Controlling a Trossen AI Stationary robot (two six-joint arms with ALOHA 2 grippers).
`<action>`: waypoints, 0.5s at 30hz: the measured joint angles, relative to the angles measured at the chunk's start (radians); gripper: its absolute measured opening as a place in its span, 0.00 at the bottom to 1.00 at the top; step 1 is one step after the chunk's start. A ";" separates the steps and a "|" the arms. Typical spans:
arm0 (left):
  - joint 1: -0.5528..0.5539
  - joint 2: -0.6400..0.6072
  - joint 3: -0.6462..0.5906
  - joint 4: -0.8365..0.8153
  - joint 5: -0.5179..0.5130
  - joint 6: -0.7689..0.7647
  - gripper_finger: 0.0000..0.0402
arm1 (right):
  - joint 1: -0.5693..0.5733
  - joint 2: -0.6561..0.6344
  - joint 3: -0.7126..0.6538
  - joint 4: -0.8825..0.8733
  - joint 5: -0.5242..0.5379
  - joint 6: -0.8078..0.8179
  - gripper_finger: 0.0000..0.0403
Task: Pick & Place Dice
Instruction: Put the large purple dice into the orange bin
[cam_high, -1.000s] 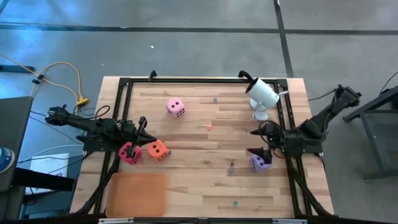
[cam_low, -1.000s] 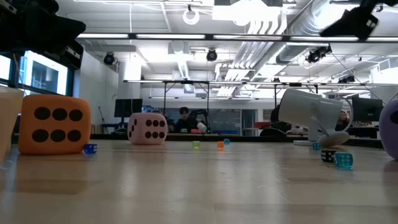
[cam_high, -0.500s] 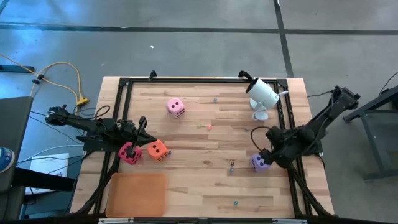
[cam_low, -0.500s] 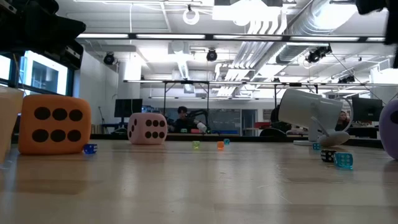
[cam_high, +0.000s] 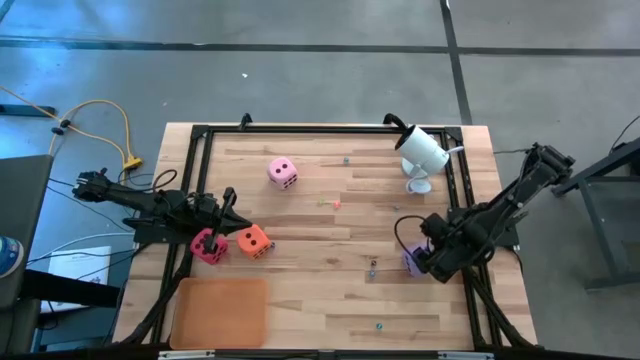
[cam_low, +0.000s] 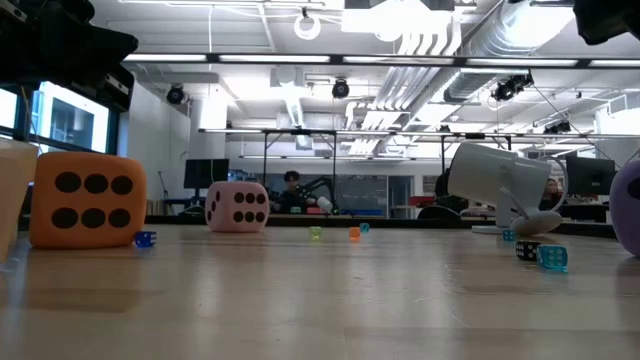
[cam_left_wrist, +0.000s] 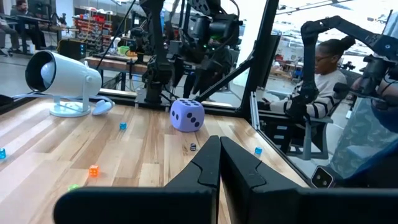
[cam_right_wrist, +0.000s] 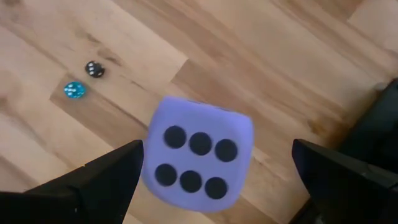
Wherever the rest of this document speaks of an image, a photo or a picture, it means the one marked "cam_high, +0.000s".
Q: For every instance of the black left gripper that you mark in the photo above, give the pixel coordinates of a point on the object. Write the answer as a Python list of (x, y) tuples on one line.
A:
[(207, 210)]

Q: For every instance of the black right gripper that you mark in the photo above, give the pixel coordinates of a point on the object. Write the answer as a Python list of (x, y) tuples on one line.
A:
[(442, 260)]

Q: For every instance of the orange foam die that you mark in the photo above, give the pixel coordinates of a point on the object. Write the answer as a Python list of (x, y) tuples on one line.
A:
[(252, 242)]

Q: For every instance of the purple foam die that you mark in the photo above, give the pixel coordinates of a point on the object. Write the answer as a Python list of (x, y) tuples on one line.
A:
[(411, 262)]

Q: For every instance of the red foam die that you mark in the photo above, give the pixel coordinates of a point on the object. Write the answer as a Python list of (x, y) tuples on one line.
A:
[(200, 255)]

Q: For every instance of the light pink foam die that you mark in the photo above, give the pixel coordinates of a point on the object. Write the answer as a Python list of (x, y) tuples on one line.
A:
[(282, 172)]

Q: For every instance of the orange plastic tray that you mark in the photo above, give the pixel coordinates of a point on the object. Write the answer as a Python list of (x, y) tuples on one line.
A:
[(220, 315)]

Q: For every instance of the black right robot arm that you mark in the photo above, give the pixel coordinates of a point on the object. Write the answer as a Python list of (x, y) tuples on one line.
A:
[(505, 205)]

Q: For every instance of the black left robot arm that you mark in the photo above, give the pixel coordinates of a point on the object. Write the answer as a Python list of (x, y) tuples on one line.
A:
[(130, 197)]

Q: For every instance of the yellow plug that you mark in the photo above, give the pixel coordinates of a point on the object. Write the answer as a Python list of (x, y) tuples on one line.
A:
[(131, 162)]

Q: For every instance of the white paper sheet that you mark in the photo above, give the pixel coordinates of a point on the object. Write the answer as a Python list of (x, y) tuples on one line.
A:
[(80, 265)]

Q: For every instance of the black metal table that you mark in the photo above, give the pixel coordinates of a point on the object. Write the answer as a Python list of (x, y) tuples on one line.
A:
[(590, 170)]

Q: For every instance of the black desk beam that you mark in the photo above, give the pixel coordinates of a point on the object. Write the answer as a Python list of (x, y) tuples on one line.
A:
[(70, 290)]

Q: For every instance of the grey desk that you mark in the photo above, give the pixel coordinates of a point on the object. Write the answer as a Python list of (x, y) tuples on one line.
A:
[(22, 200)]

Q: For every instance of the blue white round object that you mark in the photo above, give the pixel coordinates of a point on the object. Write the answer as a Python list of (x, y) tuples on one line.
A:
[(10, 255)]

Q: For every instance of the black floor bar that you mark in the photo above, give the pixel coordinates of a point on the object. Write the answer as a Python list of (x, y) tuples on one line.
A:
[(30, 110)]

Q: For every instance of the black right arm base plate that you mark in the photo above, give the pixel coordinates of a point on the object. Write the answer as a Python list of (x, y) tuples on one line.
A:
[(507, 236)]

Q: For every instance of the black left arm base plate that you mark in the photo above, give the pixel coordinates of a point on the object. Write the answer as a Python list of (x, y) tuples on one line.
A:
[(150, 234)]

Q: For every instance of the silver table bracket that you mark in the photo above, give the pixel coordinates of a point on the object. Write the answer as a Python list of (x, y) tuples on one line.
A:
[(185, 355), (465, 356)]

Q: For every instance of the black frame clamp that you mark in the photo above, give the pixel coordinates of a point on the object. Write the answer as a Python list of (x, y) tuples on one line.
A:
[(395, 120), (245, 120)]

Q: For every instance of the white table camera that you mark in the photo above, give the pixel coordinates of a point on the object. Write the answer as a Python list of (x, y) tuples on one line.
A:
[(422, 150)]

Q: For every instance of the black metal frame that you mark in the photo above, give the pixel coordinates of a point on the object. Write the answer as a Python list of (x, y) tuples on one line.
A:
[(325, 129)]

